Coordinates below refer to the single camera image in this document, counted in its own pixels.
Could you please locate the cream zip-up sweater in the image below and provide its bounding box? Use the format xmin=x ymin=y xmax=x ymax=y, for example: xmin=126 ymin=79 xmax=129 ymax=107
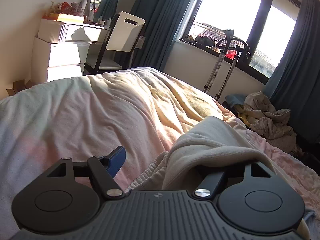
xmin=126 ymin=115 xmax=309 ymax=240

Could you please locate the pastel bed blanket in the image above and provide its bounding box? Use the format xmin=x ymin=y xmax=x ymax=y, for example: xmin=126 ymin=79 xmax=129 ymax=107
xmin=1 ymin=67 xmax=319 ymax=239

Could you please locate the teal pillow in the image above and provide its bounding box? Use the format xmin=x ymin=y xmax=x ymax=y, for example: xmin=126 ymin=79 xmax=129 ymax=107
xmin=225 ymin=94 xmax=247 ymax=108

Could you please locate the cardboard box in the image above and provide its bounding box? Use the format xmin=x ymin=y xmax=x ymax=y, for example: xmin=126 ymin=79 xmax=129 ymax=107
xmin=7 ymin=80 xmax=35 ymax=96

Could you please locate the white back chair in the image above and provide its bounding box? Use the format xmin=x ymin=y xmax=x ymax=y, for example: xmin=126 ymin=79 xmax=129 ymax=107
xmin=84 ymin=11 xmax=145 ymax=75

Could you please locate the white dresser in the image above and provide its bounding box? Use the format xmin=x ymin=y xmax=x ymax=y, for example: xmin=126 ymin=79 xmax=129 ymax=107
xmin=30 ymin=20 xmax=110 ymax=84

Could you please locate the right teal curtain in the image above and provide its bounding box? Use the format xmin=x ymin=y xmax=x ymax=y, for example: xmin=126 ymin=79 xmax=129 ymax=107
xmin=262 ymin=0 xmax=320 ymax=153

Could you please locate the teal curtain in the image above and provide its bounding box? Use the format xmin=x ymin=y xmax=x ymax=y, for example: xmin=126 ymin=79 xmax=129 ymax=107
xmin=131 ymin=0 xmax=191 ymax=71
xmin=262 ymin=0 xmax=320 ymax=153

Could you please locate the garment steamer stand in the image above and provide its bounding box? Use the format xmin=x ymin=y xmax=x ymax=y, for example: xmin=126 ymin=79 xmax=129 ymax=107
xmin=203 ymin=29 xmax=252 ymax=100

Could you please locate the yellow box on dresser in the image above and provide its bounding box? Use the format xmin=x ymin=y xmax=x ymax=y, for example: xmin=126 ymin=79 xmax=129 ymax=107
xmin=42 ymin=13 xmax=84 ymax=23

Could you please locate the wavy vanity mirror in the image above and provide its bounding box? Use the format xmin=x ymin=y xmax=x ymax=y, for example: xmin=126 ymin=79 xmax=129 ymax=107
xmin=87 ymin=0 xmax=119 ymax=23

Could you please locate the white spray bottle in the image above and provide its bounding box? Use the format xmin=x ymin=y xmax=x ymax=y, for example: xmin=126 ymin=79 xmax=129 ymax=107
xmin=78 ymin=0 xmax=87 ymax=17

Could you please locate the black framed window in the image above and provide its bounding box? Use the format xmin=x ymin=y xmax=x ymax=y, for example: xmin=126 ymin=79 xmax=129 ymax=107
xmin=180 ymin=0 xmax=301 ymax=84

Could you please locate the left teal curtain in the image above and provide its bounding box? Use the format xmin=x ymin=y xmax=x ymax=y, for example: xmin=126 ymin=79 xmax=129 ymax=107
xmin=131 ymin=0 xmax=191 ymax=71

